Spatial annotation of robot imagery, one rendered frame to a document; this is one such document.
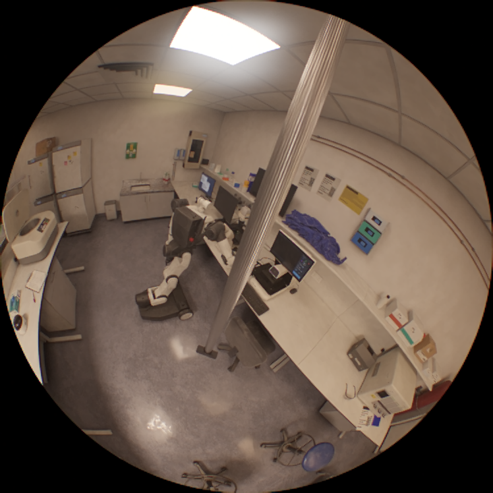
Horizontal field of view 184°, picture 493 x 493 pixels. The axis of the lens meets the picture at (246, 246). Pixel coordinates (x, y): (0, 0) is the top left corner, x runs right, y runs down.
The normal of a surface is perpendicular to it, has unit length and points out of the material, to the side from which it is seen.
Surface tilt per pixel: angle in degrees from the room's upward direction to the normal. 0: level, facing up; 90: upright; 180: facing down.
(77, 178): 90
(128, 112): 90
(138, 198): 90
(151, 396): 0
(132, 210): 90
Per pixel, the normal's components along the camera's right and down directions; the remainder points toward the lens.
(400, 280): -0.78, 0.15
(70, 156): 0.55, 0.62
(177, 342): 0.29, -0.76
